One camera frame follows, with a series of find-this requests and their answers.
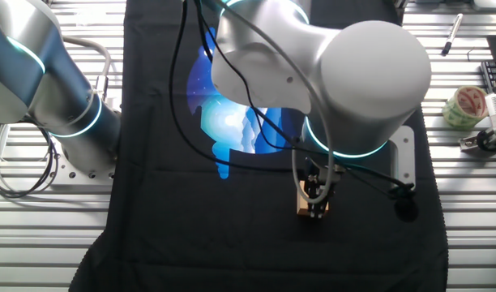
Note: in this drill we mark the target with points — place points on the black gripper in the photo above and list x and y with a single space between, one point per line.
327 174

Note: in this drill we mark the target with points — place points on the small wooden block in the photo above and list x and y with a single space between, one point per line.
300 207

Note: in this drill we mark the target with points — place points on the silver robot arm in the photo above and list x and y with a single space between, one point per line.
373 73

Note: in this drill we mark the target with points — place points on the black cloth with blue print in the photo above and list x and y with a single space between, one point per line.
191 243

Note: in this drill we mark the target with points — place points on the clear packing tape roll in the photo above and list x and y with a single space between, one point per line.
454 113

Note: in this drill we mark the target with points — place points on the black and silver marker pen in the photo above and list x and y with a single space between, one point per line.
452 34

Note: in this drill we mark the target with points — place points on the black keyboard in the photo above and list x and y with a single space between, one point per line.
495 77

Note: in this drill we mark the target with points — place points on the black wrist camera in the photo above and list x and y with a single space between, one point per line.
406 209

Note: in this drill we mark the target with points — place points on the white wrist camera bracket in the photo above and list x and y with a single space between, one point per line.
404 158

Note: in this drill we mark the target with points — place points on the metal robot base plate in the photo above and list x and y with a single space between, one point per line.
82 178

